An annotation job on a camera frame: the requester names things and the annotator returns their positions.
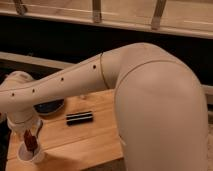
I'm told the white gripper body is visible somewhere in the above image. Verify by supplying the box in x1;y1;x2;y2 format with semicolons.
7;109;39;141

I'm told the red pepper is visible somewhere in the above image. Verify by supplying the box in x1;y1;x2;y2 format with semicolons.
24;130;38;153

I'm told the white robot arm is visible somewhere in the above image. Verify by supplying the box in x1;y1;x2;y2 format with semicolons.
0;43;208;171

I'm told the dark blue bowl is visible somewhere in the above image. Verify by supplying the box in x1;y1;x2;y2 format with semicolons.
34;99;64;115

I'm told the black rectangular block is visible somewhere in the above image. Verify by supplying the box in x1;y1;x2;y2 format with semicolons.
66;112;93;126

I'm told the wooden railing shelf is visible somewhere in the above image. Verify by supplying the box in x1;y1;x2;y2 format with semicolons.
0;0;213;39

